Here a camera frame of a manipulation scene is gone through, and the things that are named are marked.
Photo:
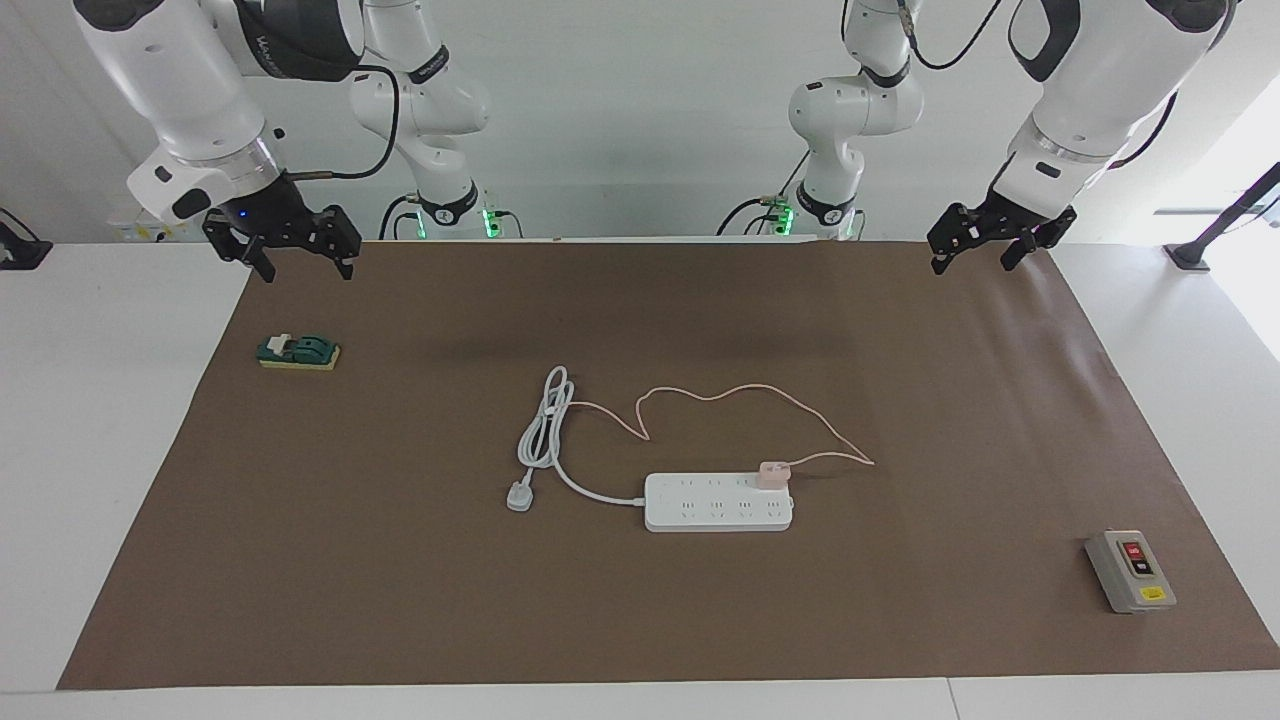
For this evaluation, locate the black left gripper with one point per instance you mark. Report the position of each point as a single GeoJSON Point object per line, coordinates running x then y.
{"type": "Point", "coordinates": [995, 222]}

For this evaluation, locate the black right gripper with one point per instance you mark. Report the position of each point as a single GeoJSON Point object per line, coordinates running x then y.
{"type": "Point", "coordinates": [270, 222]}

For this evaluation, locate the pink charger block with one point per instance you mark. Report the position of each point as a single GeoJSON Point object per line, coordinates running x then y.
{"type": "Point", "coordinates": [775, 476]}

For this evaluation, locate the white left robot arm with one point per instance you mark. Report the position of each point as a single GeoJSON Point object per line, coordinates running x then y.
{"type": "Point", "coordinates": [1090, 90]}

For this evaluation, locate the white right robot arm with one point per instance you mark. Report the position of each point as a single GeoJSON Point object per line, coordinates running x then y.
{"type": "Point", "coordinates": [170, 70]}

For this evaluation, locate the white power strip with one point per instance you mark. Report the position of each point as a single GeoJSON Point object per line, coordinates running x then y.
{"type": "Point", "coordinates": [718, 508]}

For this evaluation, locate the white box yellow labels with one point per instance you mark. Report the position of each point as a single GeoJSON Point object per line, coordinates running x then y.
{"type": "Point", "coordinates": [150, 234]}

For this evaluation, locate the black stand with clamp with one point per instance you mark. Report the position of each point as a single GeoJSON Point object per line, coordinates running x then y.
{"type": "Point", "coordinates": [1188, 257]}

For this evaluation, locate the black table clamp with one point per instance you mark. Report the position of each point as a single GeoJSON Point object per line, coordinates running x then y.
{"type": "Point", "coordinates": [20, 252]}

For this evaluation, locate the grey push button box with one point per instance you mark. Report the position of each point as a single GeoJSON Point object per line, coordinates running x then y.
{"type": "Point", "coordinates": [1130, 575]}

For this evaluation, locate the brown table mat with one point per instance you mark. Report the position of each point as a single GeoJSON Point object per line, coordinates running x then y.
{"type": "Point", "coordinates": [700, 620]}

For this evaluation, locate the green knife switch yellow base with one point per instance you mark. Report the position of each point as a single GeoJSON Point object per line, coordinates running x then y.
{"type": "Point", "coordinates": [298, 352]}

